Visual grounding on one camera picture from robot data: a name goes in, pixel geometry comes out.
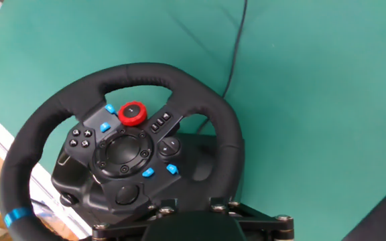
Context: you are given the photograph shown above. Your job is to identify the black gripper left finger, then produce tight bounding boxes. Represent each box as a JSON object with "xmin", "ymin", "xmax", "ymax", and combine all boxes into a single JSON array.
[{"xmin": 91, "ymin": 199, "xmax": 179, "ymax": 241}]

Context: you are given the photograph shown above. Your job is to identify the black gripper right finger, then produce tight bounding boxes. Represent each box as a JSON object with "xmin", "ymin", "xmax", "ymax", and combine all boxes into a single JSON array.
[{"xmin": 208, "ymin": 196, "xmax": 294, "ymax": 241}]

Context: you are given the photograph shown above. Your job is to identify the black Logitech wheel base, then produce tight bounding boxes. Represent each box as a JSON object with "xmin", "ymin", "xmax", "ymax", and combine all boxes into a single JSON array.
[{"xmin": 50, "ymin": 133, "xmax": 246, "ymax": 228}]

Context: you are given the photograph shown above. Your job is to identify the black racing steering wheel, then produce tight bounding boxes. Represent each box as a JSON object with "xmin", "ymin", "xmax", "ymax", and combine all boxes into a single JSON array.
[{"xmin": 0, "ymin": 62, "xmax": 246, "ymax": 241}]

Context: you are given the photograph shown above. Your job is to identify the green table mat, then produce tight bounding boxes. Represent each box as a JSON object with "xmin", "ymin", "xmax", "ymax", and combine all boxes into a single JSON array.
[{"xmin": 0, "ymin": 0, "xmax": 386, "ymax": 241}]

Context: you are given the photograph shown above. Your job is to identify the thin black USB cable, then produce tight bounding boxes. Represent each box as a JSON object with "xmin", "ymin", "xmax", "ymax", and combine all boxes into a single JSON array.
[{"xmin": 196, "ymin": 0, "xmax": 249, "ymax": 135}]

